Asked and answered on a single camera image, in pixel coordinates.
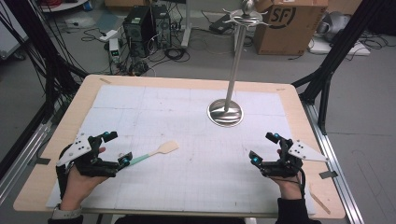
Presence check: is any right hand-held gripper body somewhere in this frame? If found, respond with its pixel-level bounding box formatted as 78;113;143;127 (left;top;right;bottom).
260;138;330;179

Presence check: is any aluminium rail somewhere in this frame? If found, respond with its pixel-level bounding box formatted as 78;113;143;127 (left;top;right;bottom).
0;119;54;204
301;101;366;224

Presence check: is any person's left hand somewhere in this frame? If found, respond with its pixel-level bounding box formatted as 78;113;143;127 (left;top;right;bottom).
60;169;108;210

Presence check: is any white desk leg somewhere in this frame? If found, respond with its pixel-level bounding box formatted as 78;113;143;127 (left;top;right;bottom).
180;0;193;49

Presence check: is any white wristwatch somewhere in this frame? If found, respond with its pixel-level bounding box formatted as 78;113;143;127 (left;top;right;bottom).
50;203;84;220

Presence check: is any large black computer tower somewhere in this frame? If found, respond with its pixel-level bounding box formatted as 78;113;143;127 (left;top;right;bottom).
122;6;156;58

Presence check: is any person's right hand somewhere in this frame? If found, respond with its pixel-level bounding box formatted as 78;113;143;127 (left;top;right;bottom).
270;174;305;201

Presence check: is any white grid mat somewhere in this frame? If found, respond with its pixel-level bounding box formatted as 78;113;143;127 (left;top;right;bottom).
46;84;316;217

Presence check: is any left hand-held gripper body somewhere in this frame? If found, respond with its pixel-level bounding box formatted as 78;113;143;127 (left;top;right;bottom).
55;133;120;178

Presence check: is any small white device green display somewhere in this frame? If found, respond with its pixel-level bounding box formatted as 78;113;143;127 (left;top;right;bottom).
108;37;121;63

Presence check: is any white foam board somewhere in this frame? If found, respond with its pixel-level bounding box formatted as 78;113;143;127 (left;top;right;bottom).
307;36;372;57

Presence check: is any grey rounded bag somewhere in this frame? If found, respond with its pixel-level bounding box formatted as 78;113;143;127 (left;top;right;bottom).
316;10;352;44

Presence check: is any black metal frame stand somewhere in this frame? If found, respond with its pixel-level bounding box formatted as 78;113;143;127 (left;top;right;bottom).
0;0;90;180
291;0;389;136

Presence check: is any metal utensil stand with hooks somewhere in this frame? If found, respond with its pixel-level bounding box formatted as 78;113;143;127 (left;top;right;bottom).
206;0;271;128

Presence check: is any white round table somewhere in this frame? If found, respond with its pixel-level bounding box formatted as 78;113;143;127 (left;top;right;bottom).
39;0;90;14

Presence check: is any black gripper strap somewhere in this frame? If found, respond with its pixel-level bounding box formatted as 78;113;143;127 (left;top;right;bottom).
55;163;69;201

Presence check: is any slim black computer tower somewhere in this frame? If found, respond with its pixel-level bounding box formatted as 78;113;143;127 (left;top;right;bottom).
151;4;173;49

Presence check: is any coiled black cable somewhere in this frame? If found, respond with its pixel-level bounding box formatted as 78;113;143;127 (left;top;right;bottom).
163;46;189;63

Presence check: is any wooden spatula with teal handle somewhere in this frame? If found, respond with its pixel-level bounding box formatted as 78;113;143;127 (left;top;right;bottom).
128;140;180;167

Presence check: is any brown cardboard box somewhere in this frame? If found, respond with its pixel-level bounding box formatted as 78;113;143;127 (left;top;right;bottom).
253;0;330;57

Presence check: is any white power strip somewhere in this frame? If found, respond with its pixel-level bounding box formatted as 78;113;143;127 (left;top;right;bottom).
99;29;120;43

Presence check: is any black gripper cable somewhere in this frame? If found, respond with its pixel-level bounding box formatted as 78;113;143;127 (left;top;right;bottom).
295;166;307;200

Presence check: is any thin wooden stick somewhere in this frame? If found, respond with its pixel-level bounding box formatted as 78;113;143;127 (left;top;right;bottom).
309;190;332;216

